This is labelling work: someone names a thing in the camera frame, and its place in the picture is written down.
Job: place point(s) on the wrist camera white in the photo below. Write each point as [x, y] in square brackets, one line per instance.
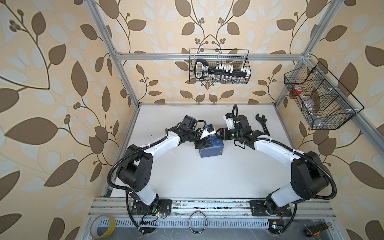
[207, 131]
[228, 118]

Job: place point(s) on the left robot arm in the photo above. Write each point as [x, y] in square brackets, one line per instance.
[133, 171]

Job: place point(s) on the right wire basket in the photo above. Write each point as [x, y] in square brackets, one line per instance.
[326, 103]

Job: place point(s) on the black socket set rail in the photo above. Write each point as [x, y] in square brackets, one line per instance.
[202, 69]

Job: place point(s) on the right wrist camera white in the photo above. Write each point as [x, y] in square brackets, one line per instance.
[228, 118]

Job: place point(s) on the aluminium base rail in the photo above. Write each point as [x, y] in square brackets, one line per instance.
[229, 214]

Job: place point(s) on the orange black screwdriver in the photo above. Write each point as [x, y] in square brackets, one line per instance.
[313, 231]

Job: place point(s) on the black adjustable wrench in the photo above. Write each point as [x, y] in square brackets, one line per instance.
[262, 120]

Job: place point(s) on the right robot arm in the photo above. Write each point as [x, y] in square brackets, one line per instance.
[309, 178]

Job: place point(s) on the red capped plastic item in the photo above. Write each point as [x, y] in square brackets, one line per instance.
[297, 90]

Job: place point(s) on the yellow tape roll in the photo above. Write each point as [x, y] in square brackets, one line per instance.
[102, 227]

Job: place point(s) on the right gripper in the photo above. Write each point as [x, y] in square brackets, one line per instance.
[223, 132]

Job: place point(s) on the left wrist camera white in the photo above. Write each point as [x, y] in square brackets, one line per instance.
[207, 131]

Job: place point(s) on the wire basket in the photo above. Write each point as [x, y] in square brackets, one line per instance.
[236, 57]
[326, 103]

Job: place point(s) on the back wire basket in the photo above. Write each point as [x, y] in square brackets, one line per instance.
[236, 57]

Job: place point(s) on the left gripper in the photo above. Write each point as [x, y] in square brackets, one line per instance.
[202, 144]

